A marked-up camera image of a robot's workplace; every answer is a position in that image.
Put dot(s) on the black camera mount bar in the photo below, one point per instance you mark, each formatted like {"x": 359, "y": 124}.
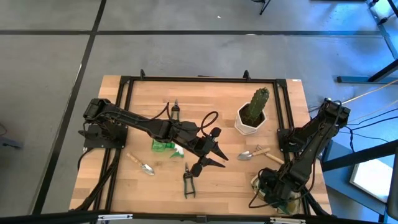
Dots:
{"x": 62, "y": 216}

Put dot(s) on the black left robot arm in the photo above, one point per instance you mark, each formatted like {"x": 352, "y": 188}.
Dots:
{"x": 140, "y": 123}

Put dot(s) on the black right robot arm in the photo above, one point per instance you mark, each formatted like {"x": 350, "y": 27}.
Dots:
{"x": 314, "y": 140}

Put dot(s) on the white faceted plant pot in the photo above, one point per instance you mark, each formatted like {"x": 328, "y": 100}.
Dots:
{"x": 244, "y": 129}

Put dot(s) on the tan and green gardening bag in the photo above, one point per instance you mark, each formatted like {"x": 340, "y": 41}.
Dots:
{"x": 255, "y": 186}

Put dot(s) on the green cactus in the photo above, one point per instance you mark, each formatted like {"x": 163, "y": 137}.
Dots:
{"x": 258, "y": 102}

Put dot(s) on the grey metal rail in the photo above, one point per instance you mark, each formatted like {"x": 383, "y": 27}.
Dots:
{"x": 385, "y": 34}

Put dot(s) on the black chair base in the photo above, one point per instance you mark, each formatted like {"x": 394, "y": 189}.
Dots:
{"x": 263, "y": 7}

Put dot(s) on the green plastic spray bottle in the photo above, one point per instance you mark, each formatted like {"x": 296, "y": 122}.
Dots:
{"x": 161, "y": 146}

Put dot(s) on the white flat panel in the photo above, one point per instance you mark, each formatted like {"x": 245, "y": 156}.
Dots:
{"x": 371, "y": 180}

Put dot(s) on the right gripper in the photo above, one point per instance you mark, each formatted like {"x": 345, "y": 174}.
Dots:
{"x": 275, "y": 188}

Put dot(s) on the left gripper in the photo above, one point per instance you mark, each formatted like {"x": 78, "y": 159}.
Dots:
{"x": 202, "y": 146}

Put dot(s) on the black diagonal metal beam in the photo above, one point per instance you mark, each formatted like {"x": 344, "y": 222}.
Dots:
{"x": 367, "y": 154}

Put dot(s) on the grey floor stand base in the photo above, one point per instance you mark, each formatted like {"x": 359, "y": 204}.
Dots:
{"x": 9, "y": 143}

